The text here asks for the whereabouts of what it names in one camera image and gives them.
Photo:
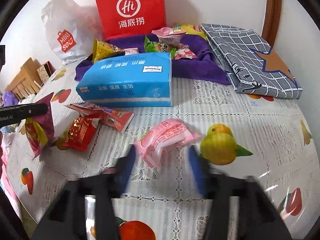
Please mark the lychee gummy snack packet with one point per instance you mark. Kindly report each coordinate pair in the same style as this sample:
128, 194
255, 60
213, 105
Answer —
184, 52

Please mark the fruit print tablecloth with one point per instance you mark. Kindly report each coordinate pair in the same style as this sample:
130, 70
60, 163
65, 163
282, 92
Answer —
240, 135

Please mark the pink yellow snack packet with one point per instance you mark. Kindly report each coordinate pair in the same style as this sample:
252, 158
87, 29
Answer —
39, 128

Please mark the wooden chair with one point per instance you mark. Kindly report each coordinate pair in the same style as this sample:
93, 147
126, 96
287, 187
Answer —
27, 81

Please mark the yellow triangular chip packet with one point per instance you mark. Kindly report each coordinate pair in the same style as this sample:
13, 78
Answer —
103, 50

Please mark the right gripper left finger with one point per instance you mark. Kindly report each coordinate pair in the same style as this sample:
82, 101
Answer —
66, 216

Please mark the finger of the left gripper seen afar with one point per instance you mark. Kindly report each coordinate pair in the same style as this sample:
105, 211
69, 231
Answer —
15, 114

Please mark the decorated brown box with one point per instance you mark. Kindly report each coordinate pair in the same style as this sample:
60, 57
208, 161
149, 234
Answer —
45, 71

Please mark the red paper bag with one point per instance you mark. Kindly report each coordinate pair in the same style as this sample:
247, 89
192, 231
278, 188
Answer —
121, 18

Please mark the red foil snack packet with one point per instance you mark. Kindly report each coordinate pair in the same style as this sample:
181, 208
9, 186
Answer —
82, 131

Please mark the white Miniso plastic bag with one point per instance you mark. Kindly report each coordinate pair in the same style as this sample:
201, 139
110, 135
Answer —
71, 29

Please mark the pink candy packet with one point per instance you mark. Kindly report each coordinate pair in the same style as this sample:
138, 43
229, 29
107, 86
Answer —
168, 35

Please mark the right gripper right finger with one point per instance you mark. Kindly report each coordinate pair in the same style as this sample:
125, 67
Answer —
240, 209

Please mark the brown wooden door frame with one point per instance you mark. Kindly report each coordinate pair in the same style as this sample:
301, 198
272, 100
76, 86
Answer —
271, 21

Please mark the orange red flat packet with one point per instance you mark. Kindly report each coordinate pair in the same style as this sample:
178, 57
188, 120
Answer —
114, 118

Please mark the yellow snack bag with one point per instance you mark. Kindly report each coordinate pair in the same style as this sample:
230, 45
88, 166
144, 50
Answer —
190, 29

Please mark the blue tissue pack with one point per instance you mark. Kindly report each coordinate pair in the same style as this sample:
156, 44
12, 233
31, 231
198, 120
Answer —
137, 80

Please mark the green snack packet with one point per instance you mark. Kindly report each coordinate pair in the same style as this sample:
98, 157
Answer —
152, 46

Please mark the grey checkered folded cloth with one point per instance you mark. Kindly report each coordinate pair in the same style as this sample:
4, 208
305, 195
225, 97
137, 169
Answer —
251, 64

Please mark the pink cake packet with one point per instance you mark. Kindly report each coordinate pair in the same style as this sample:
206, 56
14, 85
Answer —
164, 138

